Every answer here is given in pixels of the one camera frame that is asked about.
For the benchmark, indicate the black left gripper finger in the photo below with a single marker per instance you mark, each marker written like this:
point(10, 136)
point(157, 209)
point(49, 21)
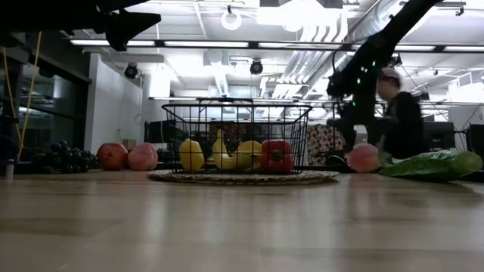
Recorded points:
point(113, 4)
point(125, 24)

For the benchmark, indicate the pink peach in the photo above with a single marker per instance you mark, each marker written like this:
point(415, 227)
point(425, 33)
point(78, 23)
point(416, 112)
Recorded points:
point(363, 158)
point(142, 156)

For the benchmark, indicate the long green leafy vegetable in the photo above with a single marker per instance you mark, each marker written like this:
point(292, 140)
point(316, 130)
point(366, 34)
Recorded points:
point(427, 166)

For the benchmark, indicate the red bell pepper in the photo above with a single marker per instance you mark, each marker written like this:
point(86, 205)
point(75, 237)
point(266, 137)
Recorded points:
point(276, 155)

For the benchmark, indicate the red apple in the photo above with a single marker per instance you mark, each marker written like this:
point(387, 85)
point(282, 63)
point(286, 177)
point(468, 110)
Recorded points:
point(112, 156)

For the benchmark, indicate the black grapes bunch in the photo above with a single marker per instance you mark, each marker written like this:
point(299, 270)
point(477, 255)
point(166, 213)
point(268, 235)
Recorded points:
point(64, 156)

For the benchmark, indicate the yellow bell pepper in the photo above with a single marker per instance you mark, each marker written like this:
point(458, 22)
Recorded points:
point(191, 155)

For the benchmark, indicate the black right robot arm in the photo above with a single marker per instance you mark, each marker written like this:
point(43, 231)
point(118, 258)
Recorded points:
point(397, 26)

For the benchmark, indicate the brown patterned cloth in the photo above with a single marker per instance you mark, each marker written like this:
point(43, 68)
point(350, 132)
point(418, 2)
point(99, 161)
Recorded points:
point(321, 143)

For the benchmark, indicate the person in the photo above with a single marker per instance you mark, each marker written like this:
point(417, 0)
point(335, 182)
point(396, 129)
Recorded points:
point(406, 124)

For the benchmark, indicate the black round ceiling spotlight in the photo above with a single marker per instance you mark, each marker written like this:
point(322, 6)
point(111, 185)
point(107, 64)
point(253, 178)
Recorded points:
point(131, 71)
point(256, 67)

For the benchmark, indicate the black ceiling spotlight cluster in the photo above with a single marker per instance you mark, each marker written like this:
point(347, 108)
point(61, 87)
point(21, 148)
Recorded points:
point(423, 96)

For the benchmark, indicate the black monitor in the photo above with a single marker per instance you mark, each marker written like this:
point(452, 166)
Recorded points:
point(160, 131)
point(477, 140)
point(440, 136)

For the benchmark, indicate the round woven mat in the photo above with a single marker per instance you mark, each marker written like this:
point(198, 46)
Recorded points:
point(242, 178)

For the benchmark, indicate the cardboard box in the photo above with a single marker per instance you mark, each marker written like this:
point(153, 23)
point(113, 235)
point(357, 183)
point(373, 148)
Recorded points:
point(129, 144)

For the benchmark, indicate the small white bottle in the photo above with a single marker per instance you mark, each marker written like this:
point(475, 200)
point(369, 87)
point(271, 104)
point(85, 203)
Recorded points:
point(9, 170)

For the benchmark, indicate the silver ventilation duct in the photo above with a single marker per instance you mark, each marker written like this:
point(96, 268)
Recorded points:
point(368, 22)

